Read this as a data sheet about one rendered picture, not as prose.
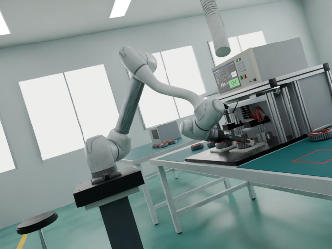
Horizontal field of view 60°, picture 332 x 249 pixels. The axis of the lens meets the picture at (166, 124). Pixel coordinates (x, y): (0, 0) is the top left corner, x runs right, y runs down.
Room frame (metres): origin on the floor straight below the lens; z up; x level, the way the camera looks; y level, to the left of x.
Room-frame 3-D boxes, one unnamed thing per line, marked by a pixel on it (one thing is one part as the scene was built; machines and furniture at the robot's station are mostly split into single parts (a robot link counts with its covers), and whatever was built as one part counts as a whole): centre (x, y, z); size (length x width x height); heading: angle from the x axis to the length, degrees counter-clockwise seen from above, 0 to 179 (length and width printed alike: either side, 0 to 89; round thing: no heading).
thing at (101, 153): (1.80, 0.45, 0.99); 0.18 x 0.16 x 0.22; 157
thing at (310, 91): (1.61, -0.86, 0.91); 0.28 x 0.03 x 0.32; 110
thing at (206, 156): (1.78, -0.39, 0.76); 0.64 x 0.47 x 0.02; 20
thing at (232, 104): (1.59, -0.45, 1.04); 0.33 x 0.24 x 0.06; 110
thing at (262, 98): (1.81, -0.47, 1.03); 0.62 x 0.01 x 0.03; 20
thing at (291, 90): (1.86, -0.61, 0.92); 0.66 x 0.01 x 0.30; 20
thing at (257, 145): (1.66, -0.41, 0.78); 0.15 x 0.15 x 0.01; 20
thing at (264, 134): (1.71, -0.55, 0.80); 0.08 x 0.05 x 0.06; 20
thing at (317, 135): (1.43, -0.73, 0.77); 0.11 x 0.11 x 0.04
